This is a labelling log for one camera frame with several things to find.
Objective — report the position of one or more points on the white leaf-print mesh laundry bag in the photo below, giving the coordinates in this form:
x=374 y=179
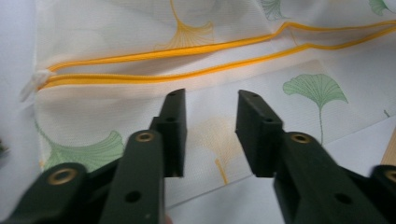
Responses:
x=249 y=62

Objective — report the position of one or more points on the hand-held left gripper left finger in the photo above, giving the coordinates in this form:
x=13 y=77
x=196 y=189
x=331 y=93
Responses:
x=143 y=180

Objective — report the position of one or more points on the white table mat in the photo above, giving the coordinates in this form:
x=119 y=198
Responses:
x=236 y=205

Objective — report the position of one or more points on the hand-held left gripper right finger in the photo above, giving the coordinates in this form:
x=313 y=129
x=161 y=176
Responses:
x=305 y=186

